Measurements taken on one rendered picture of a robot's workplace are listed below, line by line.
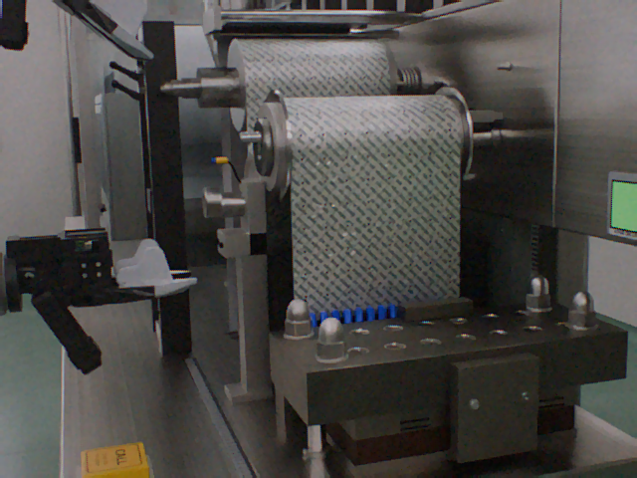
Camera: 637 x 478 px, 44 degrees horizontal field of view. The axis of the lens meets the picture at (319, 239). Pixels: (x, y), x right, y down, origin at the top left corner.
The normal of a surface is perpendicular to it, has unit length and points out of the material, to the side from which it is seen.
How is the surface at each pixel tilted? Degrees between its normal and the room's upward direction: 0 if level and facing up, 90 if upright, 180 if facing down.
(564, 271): 90
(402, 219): 90
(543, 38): 90
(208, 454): 0
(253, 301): 90
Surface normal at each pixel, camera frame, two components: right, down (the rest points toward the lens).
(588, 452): -0.03, -0.99
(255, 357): 0.30, 0.15
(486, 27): -0.95, 0.08
